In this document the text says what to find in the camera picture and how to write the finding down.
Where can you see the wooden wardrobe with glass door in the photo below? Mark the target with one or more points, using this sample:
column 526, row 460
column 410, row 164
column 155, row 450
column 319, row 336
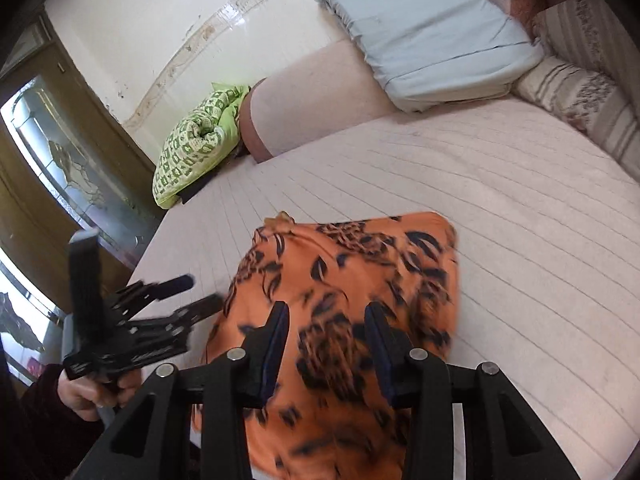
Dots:
column 20, row 195

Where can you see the person's left forearm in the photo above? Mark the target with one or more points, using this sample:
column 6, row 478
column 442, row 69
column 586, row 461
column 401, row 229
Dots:
column 35, row 425

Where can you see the person's left hand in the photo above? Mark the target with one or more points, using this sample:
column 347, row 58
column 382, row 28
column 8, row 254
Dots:
column 80, row 397

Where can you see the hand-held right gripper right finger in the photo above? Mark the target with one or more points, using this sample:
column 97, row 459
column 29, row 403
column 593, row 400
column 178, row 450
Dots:
column 372, row 345

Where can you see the striped floral pillow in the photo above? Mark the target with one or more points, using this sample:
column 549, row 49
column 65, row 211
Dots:
column 590, row 30
column 585, row 97

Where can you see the bright window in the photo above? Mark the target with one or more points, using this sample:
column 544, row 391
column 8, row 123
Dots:
column 30, row 305

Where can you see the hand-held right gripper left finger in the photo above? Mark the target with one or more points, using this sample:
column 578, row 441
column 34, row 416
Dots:
column 277, row 345

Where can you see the grey-blue folded quilt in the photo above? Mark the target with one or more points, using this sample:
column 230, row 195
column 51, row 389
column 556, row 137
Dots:
column 430, row 35

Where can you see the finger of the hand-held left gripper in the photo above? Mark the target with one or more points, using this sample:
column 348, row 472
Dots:
column 200, row 307
column 170, row 285

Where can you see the green patterned quilt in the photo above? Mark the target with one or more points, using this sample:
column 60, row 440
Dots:
column 190, row 150

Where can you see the bed with pale pink sheet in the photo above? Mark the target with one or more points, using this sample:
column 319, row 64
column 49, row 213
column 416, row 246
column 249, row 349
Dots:
column 450, row 170

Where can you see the orange floral garment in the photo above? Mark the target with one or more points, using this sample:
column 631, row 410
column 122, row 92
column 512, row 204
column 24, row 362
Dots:
column 340, row 280

